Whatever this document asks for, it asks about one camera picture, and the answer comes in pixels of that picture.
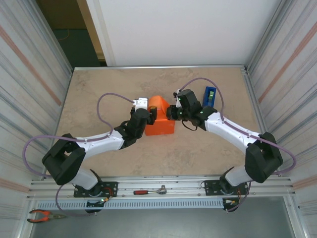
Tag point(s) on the orange wrapping paper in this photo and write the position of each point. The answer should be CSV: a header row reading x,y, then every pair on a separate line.
x,y
161,127

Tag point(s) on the green tape roll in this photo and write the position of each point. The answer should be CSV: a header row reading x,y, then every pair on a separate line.
x,y
211,95

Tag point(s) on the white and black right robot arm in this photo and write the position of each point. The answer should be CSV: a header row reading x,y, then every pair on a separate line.
x,y
230,129

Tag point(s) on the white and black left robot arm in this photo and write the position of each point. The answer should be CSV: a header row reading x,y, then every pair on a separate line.
x,y
104,142

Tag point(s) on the blue tape dispenser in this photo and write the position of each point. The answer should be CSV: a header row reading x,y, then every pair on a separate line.
x,y
206,101

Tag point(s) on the yellow power connector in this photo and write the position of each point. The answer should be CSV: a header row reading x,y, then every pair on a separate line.
x,y
106,199
231,202

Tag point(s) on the aluminium table edge rail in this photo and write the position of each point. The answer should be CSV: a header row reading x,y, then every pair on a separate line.
x,y
158,67

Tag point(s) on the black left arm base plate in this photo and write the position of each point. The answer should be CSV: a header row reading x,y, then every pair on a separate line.
x,y
111,184

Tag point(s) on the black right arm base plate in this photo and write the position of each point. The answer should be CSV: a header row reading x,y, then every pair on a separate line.
x,y
210,184

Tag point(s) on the aluminium frame corner post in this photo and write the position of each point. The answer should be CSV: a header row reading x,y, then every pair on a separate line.
x,y
54,39
266,39

